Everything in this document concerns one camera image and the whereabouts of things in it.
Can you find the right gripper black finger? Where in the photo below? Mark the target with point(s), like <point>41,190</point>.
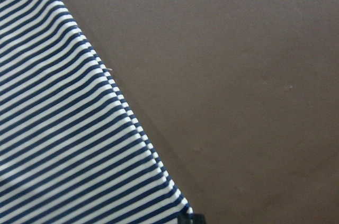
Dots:
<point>191,219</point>

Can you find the navy white striped polo shirt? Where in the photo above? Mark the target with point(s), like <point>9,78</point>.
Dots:
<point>72,150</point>

